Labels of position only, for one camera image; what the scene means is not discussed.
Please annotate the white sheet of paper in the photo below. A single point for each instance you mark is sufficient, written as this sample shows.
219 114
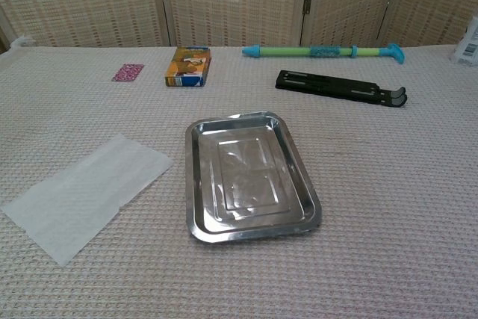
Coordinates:
82 195

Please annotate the silver metal tray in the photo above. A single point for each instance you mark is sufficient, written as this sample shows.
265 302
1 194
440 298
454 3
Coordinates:
246 177

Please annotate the orange card box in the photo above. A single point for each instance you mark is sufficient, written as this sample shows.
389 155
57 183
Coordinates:
188 67

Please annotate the green and blue water pump toy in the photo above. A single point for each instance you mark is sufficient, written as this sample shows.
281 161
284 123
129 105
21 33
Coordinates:
284 51

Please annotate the black folding laptop stand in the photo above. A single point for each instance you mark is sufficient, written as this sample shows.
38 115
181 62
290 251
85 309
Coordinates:
328 85

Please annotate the pink patterned card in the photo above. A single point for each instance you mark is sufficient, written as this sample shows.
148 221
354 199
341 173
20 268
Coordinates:
127 72

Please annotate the white bottle with yellow cap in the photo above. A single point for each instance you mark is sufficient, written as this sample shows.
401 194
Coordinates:
468 50

